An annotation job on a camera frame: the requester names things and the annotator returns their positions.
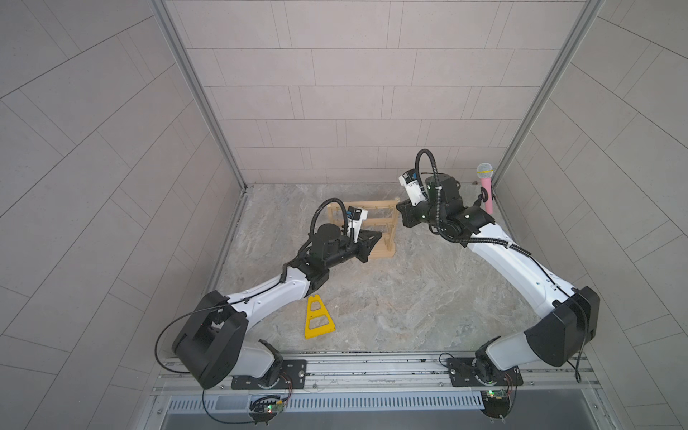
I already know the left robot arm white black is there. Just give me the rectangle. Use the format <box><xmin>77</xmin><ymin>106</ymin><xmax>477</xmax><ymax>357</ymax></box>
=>
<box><xmin>172</xmin><ymin>198</ymin><xmax>383</xmax><ymax>390</ymax></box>

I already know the aluminium mounting rail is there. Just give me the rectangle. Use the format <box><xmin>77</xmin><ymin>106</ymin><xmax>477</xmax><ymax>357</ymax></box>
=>
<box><xmin>149</xmin><ymin>348</ymin><xmax>600</xmax><ymax>396</ymax></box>

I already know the black microphone stand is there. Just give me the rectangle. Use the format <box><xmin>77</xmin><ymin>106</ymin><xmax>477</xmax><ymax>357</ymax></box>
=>
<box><xmin>473</xmin><ymin>186</ymin><xmax>490</xmax><ymax>213</ymax></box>

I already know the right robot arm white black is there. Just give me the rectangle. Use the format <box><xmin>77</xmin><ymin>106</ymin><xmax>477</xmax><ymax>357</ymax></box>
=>
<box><xmin>397</xmin><ymin>149</ymin><xmax>600</xmax><ymax>386</ymax></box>

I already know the yellow triangular plastic frame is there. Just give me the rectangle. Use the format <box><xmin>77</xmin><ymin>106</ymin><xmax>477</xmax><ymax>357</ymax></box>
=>
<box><xmin>305</xmin><ymin>294</ymin><xmax>336</xmax><ymax>340</ymax></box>

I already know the pink toy microphone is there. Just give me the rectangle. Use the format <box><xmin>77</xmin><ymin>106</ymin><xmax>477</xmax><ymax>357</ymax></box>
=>
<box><xmin>477</xmin><ymin>162</ymin><xmax>494</xmax><ymax>215</ymax></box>

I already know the green circuit board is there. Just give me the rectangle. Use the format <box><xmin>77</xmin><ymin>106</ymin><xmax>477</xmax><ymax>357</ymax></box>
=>
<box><xmin>248</xmin><ymin>395</ymin><xmax>286</xmax><ymax>424</ymax></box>
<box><xmin>480</xmin><ymin>390</ymin><xmax>512</xmax><ymax>421</ymax></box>

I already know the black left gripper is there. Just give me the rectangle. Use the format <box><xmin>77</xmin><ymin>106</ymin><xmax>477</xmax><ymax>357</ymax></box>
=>
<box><xmin>320</xmin><ymin>231</ymin><xmax>382</xmax><ymax>271</ymax></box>

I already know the right green circuit board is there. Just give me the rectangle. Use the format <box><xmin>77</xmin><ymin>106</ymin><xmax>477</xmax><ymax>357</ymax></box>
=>
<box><xmin>480</xmin><ymin>390</ymin><xmax>512</xmax><ymax>421</ymax></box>

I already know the wooden jewelry display stand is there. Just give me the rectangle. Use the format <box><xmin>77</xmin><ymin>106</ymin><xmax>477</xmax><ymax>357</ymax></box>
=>
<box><xmin>327</xmin><ymin>199</ymin><xmax>399</xmax><ymax>262</ymax></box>

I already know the left green circuit board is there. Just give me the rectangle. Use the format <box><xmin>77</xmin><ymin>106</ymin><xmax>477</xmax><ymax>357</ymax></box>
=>
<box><xmin>248</xmin><ymin>395</ymin><xmax>286</xmax><ymax>424</ymax></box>

